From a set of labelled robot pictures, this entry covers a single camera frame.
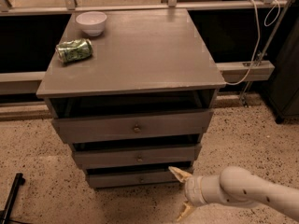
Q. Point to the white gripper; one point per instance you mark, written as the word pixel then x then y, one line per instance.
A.
pixel 192 190

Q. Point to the grey bottom drawer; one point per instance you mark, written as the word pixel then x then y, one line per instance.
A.
pixel 130 179

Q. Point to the grey drawer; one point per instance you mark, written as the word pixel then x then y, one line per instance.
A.
pixel 130 179
pixel 133 126
pixel 132 156

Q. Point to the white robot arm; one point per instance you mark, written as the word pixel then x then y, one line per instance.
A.
pixel 236 187

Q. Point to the grey middle drawer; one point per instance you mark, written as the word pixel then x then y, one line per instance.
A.
pixel 132 156

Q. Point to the grey top drawer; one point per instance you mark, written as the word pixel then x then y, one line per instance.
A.
pixel 133 126

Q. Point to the grey wooden drawer cabinet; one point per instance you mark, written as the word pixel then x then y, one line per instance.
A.
pixel 146 61

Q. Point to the metal diagonal rod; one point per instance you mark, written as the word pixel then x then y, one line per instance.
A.
pixel 282 13

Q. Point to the dark cabinet at right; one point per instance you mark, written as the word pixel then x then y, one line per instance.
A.
pixel 281 91

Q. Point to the black stand leg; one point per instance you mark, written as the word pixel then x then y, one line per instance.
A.
pixel 5 213

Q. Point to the crushed green soda can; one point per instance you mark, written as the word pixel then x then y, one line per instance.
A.
pixel 75 50

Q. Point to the white ceramic bowl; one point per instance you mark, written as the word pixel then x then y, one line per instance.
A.
pixel 92 23

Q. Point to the grey metal railing frame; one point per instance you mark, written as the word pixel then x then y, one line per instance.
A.
pixel 49 7

